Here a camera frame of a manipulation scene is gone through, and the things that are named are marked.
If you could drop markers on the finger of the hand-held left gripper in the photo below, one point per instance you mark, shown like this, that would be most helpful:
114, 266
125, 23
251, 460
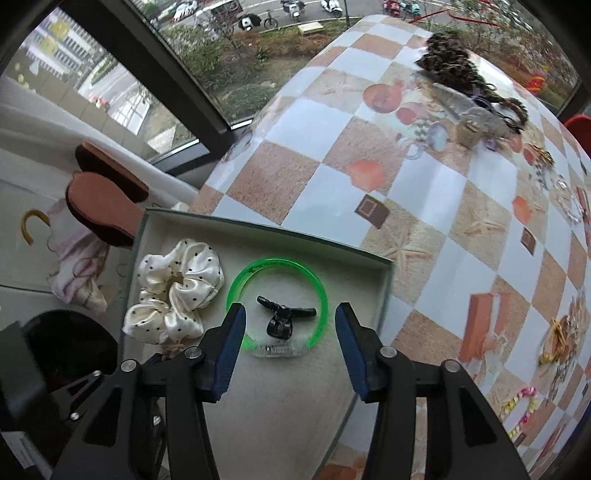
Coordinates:
85, 392

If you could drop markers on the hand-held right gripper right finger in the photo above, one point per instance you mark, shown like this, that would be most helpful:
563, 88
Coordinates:
353, 357

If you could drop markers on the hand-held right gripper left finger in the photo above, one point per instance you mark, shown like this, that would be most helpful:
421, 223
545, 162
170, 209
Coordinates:
228, 353

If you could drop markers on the black hair claw clip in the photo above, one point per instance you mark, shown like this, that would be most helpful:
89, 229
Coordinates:
279, 324

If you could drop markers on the shallow grey cardboard box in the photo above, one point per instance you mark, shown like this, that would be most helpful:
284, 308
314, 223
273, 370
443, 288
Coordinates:
295, 397

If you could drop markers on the white polka dot scrunchie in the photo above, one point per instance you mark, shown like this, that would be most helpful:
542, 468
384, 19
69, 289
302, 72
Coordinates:
184, 263

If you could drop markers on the pale pink cloth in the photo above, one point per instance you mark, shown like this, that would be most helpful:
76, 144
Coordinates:
76, 258

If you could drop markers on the pair of brown slippers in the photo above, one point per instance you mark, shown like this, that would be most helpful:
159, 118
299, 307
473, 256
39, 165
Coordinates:
99, 203

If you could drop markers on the brown slipper with pink sole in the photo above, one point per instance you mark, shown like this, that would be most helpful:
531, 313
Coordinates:
115, 170

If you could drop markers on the small purple hair clip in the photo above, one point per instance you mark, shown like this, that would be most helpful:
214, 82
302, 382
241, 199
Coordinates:
490, 144

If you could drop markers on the small gold square clip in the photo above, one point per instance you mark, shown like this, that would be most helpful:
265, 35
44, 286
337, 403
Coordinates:
468, 131

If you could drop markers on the gold leaf brooch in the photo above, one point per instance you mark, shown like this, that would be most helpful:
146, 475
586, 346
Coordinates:
538, 156

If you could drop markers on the large clear hair clip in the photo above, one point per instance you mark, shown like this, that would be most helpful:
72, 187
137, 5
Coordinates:
461, 104

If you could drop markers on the leopard print scrunchie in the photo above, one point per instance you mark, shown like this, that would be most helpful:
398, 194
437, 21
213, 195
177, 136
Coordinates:
445, 60

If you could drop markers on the red plastic chair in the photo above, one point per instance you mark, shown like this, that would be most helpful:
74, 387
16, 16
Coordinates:
579, 131

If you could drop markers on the black and white scooter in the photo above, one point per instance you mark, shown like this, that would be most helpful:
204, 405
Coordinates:
249, 22

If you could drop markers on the yellow utility box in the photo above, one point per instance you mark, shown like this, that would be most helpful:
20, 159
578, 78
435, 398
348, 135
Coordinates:
310, 27

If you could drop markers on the dark window frame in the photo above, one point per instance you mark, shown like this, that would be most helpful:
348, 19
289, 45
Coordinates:
184, 99

